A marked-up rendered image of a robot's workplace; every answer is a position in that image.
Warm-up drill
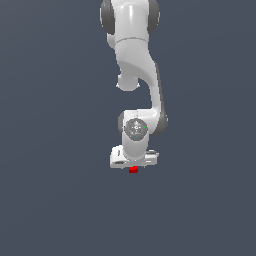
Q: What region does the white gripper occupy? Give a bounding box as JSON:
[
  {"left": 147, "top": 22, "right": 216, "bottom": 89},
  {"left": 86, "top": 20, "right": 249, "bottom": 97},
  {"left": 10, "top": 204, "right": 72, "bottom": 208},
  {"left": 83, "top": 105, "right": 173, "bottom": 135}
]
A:
[{"left": 109, "top": 144, "right": 160, "bottom": 169}]

